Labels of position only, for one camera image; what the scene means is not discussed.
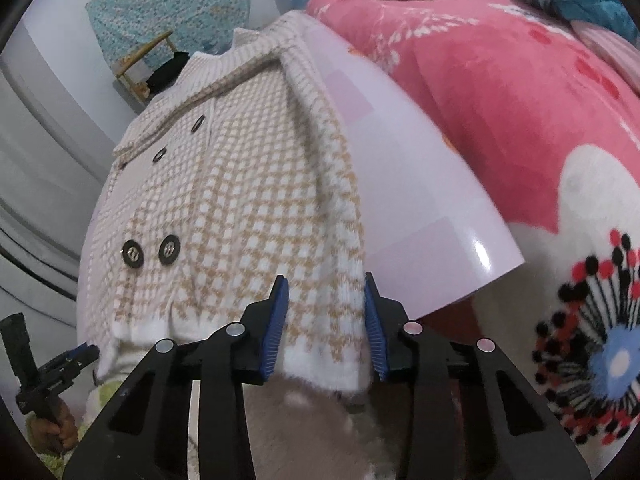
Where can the person's left hand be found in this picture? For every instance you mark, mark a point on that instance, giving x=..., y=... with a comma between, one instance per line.
x=67, y=430

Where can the white folding board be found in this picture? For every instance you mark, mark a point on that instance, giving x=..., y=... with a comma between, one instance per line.
x=425, y=185

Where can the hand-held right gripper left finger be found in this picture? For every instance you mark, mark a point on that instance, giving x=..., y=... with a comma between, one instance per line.
x=274, y=330

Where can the pink floral blanket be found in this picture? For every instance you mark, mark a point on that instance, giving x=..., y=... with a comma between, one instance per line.
x=500, y=110

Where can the black cloth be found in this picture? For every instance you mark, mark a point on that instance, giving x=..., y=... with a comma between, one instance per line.
x=167, y=72

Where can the beige houndstooth coat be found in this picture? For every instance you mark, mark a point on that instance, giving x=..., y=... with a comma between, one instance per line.
x=240, y=210

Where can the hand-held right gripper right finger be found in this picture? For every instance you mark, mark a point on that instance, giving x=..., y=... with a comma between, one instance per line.
x=376, y=330

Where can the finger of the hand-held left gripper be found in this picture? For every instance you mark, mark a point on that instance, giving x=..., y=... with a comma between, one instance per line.
x=77, y=352
x=80, y=365

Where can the white panelled cabinet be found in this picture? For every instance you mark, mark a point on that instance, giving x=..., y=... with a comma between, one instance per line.
x=30, y=185

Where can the pink striped sheet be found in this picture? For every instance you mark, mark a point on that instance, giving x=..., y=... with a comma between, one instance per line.
x=610, y=50

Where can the wooden chair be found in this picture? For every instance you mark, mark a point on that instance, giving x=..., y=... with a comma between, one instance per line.
x=132, y=62

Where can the teal floral cloth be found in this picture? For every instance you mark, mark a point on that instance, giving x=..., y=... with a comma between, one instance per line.
x=175, y=0

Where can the white fleece garment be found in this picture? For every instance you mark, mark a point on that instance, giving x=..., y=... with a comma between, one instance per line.
x=310, y=425

